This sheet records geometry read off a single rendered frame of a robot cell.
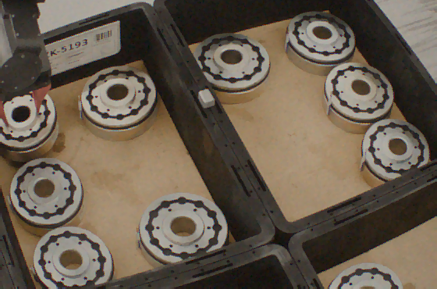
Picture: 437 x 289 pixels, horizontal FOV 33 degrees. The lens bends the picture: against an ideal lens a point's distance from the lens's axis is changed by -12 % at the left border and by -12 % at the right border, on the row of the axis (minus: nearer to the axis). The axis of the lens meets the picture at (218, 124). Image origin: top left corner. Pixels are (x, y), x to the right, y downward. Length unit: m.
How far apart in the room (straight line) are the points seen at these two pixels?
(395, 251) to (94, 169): 0.40
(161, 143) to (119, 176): 0.07
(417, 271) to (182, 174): 0.34
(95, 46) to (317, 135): 0.32
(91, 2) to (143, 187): 0.52
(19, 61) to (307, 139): 0.43
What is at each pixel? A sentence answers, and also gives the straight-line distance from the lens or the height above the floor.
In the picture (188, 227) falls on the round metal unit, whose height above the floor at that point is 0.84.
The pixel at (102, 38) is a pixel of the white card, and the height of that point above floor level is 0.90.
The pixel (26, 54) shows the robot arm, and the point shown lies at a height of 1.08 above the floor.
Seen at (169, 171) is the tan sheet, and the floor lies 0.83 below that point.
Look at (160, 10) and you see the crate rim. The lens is 1.05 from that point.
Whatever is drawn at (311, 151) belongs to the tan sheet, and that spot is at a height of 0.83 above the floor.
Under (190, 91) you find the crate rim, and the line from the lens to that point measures 0.95.
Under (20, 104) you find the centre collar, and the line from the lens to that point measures 1.02.
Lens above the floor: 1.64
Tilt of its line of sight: 51 degrees down
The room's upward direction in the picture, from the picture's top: 3 degrees clockwise
